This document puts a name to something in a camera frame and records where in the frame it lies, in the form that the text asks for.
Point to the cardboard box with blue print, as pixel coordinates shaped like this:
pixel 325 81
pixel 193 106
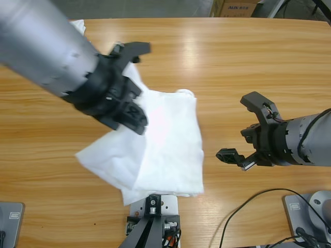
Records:
pixel 235 10

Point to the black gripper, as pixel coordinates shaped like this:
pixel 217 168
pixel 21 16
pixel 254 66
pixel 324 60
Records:
pixel 103 95
pixel 269 144

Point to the folded plain white t-shirt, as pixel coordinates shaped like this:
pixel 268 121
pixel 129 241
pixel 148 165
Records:
pixel 78 25

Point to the black tripod leg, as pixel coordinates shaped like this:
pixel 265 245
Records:
pixel 324 14

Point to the white t-shirt with black logo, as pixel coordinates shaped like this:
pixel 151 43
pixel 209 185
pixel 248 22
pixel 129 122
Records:
pixel 168 155

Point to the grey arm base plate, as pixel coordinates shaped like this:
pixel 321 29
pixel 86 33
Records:
pixel 297 211
pixel 10 224

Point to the white metal frame bar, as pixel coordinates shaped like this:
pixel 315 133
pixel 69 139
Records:
pixel 276 9

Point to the white mounting plate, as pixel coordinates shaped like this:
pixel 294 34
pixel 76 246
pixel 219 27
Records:
pixel 168 204

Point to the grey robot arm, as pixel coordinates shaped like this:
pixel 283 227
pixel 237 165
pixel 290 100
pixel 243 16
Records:
pixel 310 139
pixel 44 46

